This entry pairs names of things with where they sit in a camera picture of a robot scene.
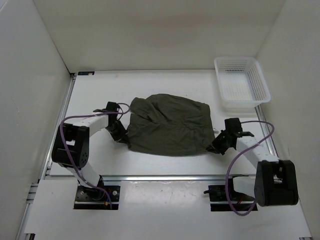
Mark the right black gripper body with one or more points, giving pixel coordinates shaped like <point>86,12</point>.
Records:
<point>220,143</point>

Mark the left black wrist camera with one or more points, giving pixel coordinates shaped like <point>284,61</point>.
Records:
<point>112,107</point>

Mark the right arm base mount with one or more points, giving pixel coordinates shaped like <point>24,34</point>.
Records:
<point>218,199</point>

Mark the aluminium front rail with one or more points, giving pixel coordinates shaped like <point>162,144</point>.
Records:
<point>146,178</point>

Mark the white perforated plastic basket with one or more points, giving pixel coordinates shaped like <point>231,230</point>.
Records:
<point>241,82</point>

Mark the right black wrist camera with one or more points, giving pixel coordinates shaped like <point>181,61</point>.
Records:
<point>233,125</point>

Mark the aluminium frame rail left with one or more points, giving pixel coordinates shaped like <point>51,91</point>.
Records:
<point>47,165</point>

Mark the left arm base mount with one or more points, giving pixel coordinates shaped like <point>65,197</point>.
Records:
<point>94,199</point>

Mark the olive green shorts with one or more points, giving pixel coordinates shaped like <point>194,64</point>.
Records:
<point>169,125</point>

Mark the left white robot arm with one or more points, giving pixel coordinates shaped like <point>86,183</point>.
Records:
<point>72,142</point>

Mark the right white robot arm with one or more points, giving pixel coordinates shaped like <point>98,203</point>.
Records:
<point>275,182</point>

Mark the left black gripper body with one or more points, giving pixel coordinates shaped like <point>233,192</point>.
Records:
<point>117,131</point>

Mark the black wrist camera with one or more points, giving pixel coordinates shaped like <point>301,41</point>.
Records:
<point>112,107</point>
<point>233,125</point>

